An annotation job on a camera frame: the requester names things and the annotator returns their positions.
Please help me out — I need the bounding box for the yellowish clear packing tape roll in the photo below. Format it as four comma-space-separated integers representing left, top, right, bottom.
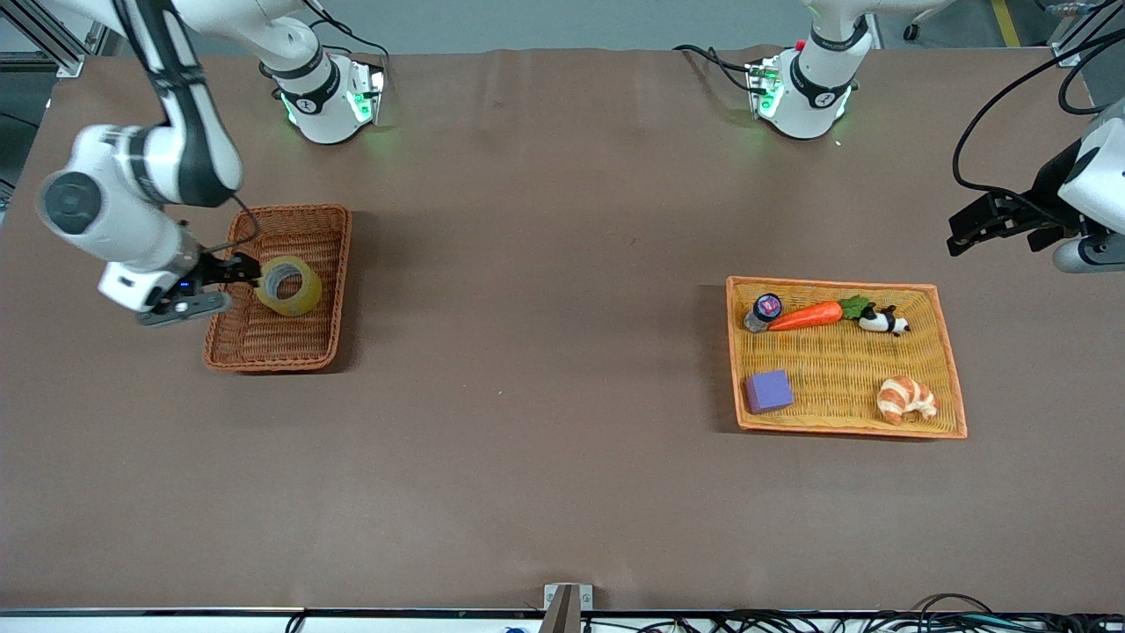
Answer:
254, 255, 323, 318

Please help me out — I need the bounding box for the brown deep wicker basket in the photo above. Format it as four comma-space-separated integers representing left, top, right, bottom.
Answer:
203, 204, 352, 374

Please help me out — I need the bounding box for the orange flat wicker tray basket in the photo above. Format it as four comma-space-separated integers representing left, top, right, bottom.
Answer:
726, 276, 969, 440

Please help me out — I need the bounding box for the black white panda toy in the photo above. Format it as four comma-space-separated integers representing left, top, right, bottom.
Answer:
858, 304, 911, 338

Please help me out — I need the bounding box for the toy croissant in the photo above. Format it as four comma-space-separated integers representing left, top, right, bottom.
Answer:
876, 375, 939, 426

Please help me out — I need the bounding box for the orange toy carrot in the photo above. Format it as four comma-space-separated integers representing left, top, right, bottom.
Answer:
768, 295, 873, 332

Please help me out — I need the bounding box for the white chair leg with caster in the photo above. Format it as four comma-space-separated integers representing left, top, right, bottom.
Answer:
903, 0, 957, 42

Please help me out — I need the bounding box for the small bottle purple cap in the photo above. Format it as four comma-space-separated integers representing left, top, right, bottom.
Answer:
744, 293, 784, 334

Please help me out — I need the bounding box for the purple foam cube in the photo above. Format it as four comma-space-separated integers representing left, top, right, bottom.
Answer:
744, 369, 795, 415

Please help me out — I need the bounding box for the brown table cover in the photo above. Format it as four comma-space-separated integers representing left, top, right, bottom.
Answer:
0, 46, 1125, 613

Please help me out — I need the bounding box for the long black left arm cable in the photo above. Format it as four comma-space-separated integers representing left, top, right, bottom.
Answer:
952, 26, 1125, 208

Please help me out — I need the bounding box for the short black looped cable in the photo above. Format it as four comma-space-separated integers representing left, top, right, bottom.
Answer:
1057, 35, 1125, 116

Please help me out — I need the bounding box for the aluminium frame profile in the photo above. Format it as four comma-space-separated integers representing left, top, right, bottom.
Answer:
1050, 0, 1125, 68
0, 0, 111, 78

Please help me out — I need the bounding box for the black right arm base cable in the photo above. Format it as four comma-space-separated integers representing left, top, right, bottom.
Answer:
303, 0, 389, 71

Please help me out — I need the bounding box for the black arm base cable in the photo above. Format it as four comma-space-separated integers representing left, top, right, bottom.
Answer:
672, 44, 758, 94
303, 0, 389, 71

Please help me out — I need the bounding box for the black left arm base cable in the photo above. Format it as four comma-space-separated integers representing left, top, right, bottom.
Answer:
672, 44, 758, 94

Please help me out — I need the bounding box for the black cable bundle table edge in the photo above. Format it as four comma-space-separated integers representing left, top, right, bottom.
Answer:
584, 593, 1125, 633

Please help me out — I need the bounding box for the metal table edge bracket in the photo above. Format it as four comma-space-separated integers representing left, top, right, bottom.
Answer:
543, 583, 593, 633

